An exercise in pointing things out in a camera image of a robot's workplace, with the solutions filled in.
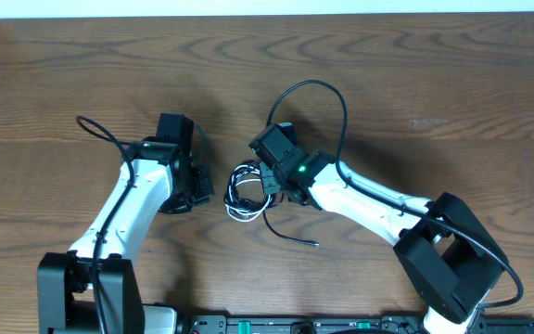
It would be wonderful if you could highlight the right camera cable black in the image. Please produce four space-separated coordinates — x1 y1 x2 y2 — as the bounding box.
265 79 525 321

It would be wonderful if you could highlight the camera cable black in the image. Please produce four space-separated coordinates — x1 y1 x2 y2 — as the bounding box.
265 79 525 321
75 115 136 334

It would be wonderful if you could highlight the left camera cable black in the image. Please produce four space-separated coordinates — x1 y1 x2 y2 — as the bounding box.
75 115 136 334

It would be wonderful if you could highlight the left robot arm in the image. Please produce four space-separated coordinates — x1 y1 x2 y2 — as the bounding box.
36 113 213 333

